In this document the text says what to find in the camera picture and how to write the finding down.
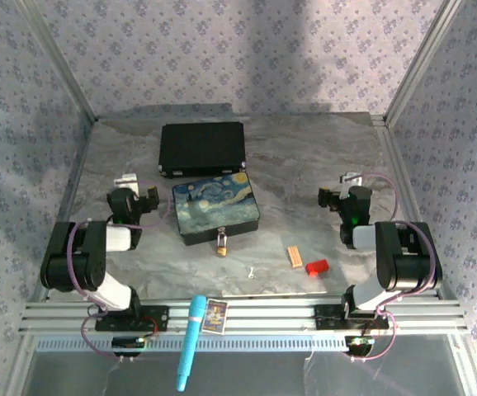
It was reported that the brass padlock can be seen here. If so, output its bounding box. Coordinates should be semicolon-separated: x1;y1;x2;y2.
215;227;229;259

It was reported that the starry night painted box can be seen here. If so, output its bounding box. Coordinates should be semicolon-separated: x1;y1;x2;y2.
171;171;262;247

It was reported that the wooden block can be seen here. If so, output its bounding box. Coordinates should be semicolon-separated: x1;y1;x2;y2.
286;246;305;269

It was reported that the red block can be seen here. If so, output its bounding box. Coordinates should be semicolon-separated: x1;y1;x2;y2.
305;258;330;278

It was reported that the black hard case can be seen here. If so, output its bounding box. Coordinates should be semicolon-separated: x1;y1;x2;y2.
158;120;248;179

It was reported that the small picture card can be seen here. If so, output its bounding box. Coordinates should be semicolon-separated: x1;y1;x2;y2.
202;299;229;335

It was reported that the right controller board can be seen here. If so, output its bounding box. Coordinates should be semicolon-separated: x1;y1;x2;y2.
344;335;375;350

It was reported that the controller board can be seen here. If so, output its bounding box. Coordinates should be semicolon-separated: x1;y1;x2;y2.
344;335;375;350
111;336;146;351

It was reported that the left controller board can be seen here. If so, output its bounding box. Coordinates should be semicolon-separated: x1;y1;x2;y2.
111;336;146;351

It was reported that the cyan marker pen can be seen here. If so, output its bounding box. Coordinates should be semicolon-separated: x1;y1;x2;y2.
176;295;207;393

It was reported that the left wrist purple cable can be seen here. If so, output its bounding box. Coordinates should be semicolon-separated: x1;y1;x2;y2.
133;180;172;229

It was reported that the wrist purple cable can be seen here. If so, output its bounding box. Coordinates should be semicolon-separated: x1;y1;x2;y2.
133;180;172;229
360;172;399;222

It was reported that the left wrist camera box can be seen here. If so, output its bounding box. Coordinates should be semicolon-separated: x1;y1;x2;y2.
113;173;139;192

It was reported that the right wrist purple cable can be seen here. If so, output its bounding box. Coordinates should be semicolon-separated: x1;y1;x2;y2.
360;172;399;222

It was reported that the aluminium side rail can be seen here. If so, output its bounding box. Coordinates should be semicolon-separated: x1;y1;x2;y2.
371;114;446;299

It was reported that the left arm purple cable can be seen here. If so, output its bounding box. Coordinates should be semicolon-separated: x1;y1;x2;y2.
66;220;120;362

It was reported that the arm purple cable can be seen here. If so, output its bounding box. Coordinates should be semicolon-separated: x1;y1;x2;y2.
66;220;120;362
347;225;437;363

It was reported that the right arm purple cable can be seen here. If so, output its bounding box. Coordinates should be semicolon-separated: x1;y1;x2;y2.
347;225;437;363

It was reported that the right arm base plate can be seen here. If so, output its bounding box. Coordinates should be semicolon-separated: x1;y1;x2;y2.
314;304;390;332

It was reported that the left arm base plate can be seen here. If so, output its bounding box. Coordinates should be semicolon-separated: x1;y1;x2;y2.
94;304;170;332

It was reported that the aluminium rail beam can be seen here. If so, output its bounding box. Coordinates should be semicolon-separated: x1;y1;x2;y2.
18;299;470;333

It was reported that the aluminium frame post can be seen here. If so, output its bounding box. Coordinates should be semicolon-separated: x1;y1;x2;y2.
384;0;463;125
17;0;100;123

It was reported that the grey slotted cable duct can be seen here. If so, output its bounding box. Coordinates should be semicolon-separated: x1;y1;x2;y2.
35;334;459;353

